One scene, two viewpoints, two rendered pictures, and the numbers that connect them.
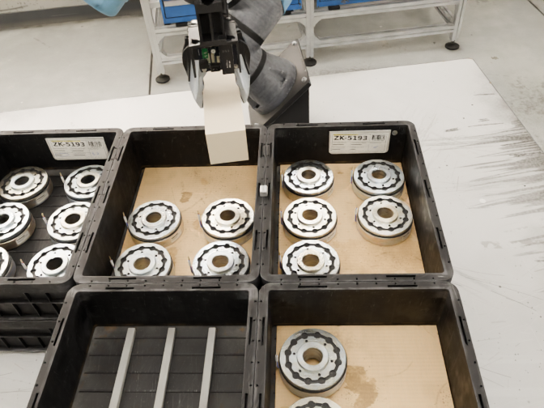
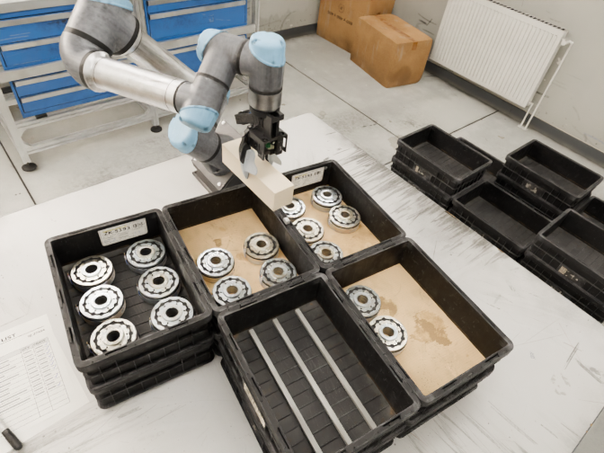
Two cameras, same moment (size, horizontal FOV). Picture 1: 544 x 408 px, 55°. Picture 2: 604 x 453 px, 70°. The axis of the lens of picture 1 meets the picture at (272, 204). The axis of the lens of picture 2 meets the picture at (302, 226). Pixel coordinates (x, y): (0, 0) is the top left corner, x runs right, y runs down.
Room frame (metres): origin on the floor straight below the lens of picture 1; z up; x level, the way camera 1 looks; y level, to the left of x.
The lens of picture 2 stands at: (-0.02, 0.56, 1.81)
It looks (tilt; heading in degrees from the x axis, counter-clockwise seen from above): 45 degrees down; 319
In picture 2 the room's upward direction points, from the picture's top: 9 degrees clockwise
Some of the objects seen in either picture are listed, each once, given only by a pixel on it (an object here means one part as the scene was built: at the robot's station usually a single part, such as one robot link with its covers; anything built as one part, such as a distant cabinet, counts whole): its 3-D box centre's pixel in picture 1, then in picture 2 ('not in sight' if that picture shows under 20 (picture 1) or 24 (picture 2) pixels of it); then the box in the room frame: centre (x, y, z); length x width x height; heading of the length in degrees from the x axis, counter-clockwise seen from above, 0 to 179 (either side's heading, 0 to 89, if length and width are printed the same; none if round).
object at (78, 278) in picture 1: (183, 197); (237, 240); (0.69, 0.16, 0.92); 0.40 x 0.30 x 0.02; 175
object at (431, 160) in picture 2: not in sight; (430, 183); (0.99, -1.19, 0.37); 0.40 x 0.30 x 0.45; 4
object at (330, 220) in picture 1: (309, 217); (307, 229); (0.67, -0.07, 0.86); 0.10 x 0.10 x 0.01
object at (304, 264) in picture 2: (187, 216); (237, 252); (0.69, 0.16, 0.87); 0.40 x 0.30 x 0.11; 175
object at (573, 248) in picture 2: not in sight; (568, 280); (0.19, -1.26, 0.37); 0.40 x 0.30 x 0.45; 4
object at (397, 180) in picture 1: (378, 176); (326, 195); (0.77, -0.22, 0.86); 0.10 x 0.10 x 0.01
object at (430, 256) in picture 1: (345, 214); (325, 221); (0.67, -0.14, 0.87); 0.40 x 0.30 x 0.11; 175
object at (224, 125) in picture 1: (223, 103); (256, 173); (0.76, 0.07, 1.07); 0.24 x 0.06 x 0.06; 4
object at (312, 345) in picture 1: (312, 356); (362, 299); (0.39, -0.04, 0.86); 0.05 x 0.05 x 0.01
